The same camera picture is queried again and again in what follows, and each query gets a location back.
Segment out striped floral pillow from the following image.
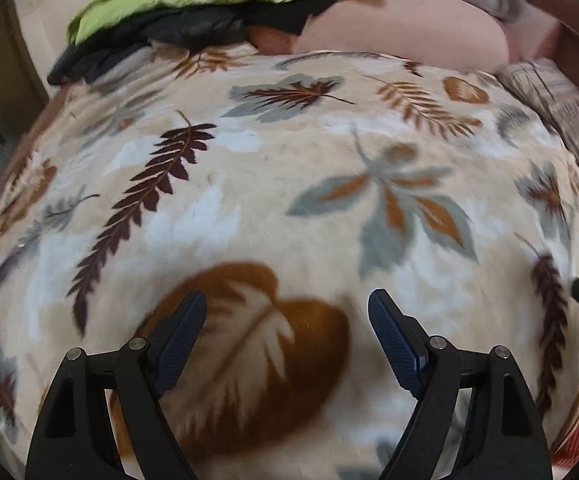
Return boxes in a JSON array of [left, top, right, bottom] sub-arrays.
[[497, 58, 579, 164]]

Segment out leaf pattern fleece blanket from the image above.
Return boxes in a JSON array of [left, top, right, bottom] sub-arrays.
[[0, 46, 579, 479]]

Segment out pink quilted bolster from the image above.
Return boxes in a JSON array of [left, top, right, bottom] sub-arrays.
[[247, 0, 510, 70]]

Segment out black jacket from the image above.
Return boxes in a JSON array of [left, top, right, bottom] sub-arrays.
[[47, 0, 337, 87]]

